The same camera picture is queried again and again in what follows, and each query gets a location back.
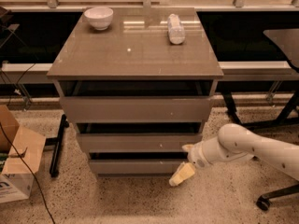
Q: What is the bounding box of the black right table leg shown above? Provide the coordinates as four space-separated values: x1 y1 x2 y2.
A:
221 91 299 131

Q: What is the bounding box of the grey top drawer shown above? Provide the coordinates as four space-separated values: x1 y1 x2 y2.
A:
60 96 212 123

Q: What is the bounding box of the grey drawer cabinet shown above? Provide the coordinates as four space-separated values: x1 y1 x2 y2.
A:
46 7 224 179

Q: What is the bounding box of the grey middle drawer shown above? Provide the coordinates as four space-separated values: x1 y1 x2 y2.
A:
77 122 202 152

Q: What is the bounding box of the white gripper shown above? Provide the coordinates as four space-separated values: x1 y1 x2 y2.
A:
169 142 210 187

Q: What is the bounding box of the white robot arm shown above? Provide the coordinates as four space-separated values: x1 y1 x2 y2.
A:
169 123 299 187

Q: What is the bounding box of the grey bottom drawer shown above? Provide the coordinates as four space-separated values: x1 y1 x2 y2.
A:
89 152 187 175

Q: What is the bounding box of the open cardboard box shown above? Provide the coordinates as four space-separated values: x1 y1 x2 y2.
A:
0 105 46 203

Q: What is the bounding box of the grey drawer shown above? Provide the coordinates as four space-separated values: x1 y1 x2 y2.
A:
60 96 212 123
89 152 187 175
77 122 202 152

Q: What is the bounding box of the black left table leg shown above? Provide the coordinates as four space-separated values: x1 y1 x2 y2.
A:
46 114 69 177

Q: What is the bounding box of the black office chair base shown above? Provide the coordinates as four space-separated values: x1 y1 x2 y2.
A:
256 184 299 211

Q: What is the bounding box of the black floor cable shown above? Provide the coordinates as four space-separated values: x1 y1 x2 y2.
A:
0 123 56 224

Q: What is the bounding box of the white ceramic bowl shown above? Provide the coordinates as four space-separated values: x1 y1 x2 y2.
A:
83 7 114 30

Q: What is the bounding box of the black table leg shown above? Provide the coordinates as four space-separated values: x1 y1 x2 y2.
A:
221 91 299 131
46 114 69 177

